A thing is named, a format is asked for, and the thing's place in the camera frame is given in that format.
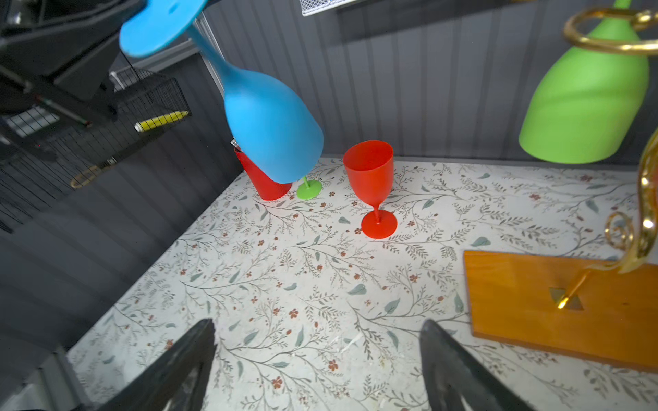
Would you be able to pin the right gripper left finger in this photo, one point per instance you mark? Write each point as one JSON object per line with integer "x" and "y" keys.
{"x": 178, "y": 379}

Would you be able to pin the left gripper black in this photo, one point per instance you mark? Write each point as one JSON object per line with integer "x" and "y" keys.
{"x": 56, "y": 55}

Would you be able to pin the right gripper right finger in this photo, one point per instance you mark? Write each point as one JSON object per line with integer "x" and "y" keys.
{"x": 455, "y": 380}

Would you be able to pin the gold rack with orange base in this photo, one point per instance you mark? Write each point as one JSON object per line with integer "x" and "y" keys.
{"x": 596, "y": 310}

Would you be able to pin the red wine glass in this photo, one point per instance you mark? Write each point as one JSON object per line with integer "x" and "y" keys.
{"x": 370, "y": 169}

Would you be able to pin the green wine glass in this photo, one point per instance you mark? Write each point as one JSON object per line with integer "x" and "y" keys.
{"x": 309, "y": 189}
{"x": 586, "y": 103}

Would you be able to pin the blue wine glass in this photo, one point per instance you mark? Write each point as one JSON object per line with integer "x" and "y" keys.
{"x": 268, "y": 120}

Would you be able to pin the floral table mat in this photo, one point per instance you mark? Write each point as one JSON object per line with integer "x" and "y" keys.
{"x": 310, "y": 314}

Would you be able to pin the red pencil cup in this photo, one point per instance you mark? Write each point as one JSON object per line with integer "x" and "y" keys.
{"x": 267, "y": 188}

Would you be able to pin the black wire basket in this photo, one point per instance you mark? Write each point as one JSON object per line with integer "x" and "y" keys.
{"x": 45, "y": 158}

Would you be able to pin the white wire mesh basket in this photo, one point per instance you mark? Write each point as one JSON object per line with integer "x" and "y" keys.
{"x": 313, "y": 7}

